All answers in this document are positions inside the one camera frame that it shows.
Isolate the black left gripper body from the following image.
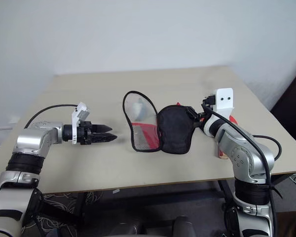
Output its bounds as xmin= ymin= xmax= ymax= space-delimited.
xmin=76 ymin=120 xmax=94 ymax=146

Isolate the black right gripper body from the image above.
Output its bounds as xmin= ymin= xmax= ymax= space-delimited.
xmin=195 ymin=109 xmax=213 ymax=131

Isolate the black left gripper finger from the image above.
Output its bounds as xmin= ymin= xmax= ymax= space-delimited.
xmin=91 ymin=133 xmax=118 ymax=145
xmin=91 ymin=124 xmax=113 ymax=133

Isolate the red mesh pouch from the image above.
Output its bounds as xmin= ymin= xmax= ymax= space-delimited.
xmin=122 ymin=90 xmax=197 ymax=156

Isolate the black cabinet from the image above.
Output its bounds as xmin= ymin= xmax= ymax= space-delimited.
xmin=271 ymin=63 xmax=296 ymax=124

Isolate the dark rounded shape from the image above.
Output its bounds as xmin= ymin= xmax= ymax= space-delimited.
xmin=172 ymin=216 xmax=196 ymax=237

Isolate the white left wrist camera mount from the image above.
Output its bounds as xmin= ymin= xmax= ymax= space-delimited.
xmin=71 ymin=101 xmax=91 ymax=145

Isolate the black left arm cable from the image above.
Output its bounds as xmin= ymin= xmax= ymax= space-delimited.
xmin=24 ymin=103 xmax=79 ymax=129

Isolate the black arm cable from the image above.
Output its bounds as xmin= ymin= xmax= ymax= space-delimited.
xmin=202 ymin=103 xmax=283 ymax=237
xmin=24 ymin=103 xmax=79 ymax=129

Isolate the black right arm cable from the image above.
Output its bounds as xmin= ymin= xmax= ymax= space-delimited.
xmin=202 ymin=103 xmax=283 ymax=237

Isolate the black metal table frame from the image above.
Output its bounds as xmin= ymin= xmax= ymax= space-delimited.
xmin=74 ymin=180 xmax=237 ymax=223

